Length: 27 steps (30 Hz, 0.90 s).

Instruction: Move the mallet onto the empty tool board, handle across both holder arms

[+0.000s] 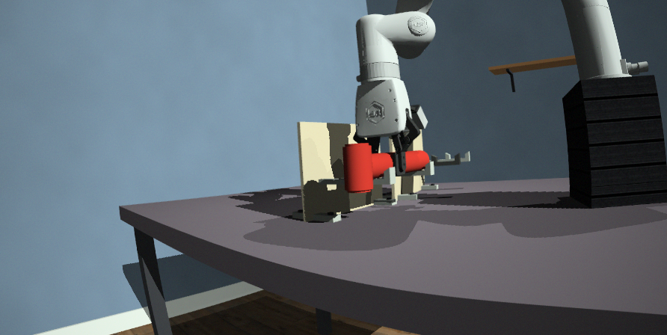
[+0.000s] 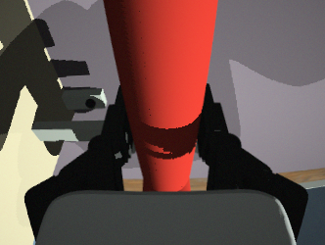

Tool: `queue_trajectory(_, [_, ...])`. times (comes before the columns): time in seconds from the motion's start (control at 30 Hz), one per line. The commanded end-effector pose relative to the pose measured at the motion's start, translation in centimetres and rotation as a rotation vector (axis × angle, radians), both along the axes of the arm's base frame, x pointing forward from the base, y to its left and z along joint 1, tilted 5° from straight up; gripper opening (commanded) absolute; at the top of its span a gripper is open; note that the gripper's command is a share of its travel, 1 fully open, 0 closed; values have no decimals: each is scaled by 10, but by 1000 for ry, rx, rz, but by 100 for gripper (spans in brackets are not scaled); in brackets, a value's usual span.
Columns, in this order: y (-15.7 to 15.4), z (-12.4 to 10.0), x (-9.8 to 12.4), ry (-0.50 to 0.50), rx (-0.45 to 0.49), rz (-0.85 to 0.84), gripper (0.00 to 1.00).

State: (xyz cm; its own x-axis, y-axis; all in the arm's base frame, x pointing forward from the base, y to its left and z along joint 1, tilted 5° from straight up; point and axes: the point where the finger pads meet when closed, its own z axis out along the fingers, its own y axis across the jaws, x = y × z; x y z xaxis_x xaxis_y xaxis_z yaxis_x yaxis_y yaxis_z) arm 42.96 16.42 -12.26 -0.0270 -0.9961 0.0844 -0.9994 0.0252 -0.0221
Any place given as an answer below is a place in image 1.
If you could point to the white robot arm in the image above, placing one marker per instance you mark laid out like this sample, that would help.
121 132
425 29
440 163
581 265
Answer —
382 38

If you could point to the red mallet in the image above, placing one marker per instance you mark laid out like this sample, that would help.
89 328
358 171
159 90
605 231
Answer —
361 166

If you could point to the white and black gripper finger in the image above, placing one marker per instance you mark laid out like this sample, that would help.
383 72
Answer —
374 141
399 157

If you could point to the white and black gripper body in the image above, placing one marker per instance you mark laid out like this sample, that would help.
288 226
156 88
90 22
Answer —
379 111

